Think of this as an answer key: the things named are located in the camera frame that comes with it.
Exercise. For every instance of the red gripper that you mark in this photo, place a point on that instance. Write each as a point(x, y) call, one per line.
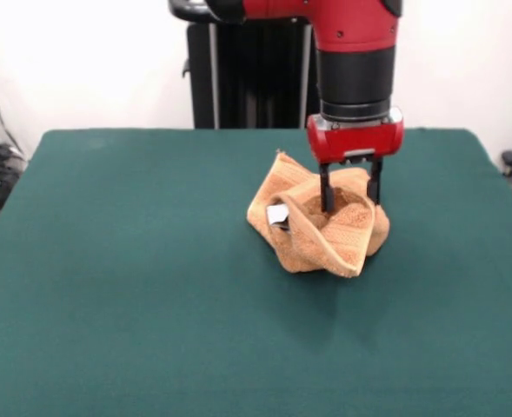
point(355, 141)

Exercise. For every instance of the orange terry towel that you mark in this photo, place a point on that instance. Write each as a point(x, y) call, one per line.
point(347, 243)

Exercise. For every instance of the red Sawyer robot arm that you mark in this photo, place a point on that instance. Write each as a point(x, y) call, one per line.
point(351, 35)

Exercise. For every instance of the dark green table cloth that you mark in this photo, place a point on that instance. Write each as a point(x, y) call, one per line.
point(129, 282)

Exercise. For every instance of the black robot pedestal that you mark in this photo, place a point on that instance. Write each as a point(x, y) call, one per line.
point(260, 78)

